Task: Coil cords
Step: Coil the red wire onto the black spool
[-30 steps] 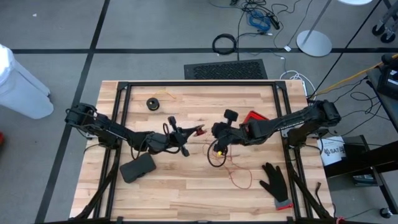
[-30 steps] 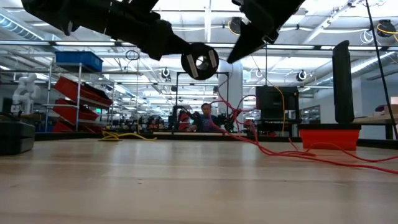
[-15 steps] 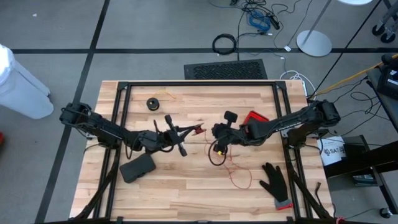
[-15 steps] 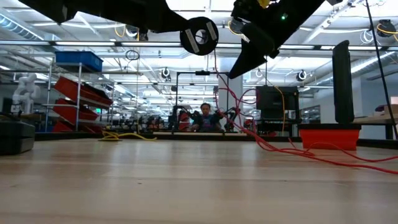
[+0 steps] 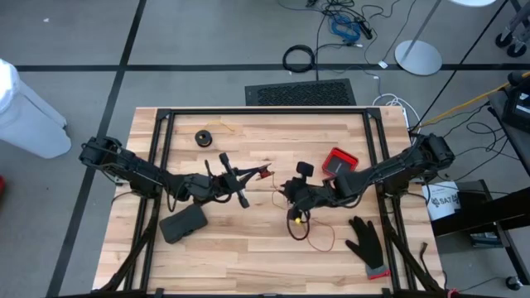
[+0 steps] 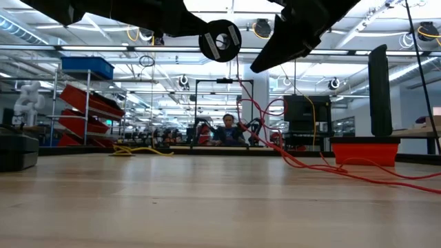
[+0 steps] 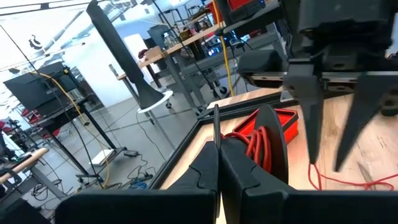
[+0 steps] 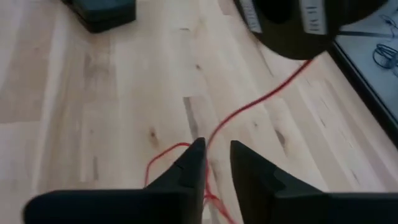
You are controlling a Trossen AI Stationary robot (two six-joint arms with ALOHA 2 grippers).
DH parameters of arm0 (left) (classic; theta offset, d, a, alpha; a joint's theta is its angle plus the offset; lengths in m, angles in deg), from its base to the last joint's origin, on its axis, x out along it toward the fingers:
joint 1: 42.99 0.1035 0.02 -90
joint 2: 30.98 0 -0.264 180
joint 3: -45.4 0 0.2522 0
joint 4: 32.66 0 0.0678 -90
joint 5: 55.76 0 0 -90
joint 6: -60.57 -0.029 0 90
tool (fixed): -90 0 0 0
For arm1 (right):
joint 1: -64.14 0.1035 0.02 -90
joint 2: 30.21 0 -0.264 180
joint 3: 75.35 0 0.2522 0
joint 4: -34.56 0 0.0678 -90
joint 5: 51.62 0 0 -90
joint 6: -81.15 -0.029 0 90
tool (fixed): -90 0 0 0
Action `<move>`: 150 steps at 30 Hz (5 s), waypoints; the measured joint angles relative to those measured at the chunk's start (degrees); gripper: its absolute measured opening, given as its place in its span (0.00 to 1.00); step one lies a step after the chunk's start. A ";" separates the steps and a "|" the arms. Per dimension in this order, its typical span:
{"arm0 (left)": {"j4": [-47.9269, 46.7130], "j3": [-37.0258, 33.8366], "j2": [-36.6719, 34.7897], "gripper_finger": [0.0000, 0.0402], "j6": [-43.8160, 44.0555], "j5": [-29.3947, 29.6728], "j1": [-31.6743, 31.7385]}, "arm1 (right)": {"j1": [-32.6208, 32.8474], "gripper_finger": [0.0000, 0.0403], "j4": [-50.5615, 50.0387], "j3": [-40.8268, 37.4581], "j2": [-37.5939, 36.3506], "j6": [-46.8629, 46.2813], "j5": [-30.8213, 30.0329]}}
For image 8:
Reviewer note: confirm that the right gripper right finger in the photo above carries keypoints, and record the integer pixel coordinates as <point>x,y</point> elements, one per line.
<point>280,202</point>

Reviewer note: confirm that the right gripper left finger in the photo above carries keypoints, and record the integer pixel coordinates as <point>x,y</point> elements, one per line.
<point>155,205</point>

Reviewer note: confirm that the black spool white labels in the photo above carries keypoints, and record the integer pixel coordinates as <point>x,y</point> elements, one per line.
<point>286,37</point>

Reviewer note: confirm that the black zip case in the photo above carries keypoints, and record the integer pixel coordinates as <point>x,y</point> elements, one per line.
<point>99,15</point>

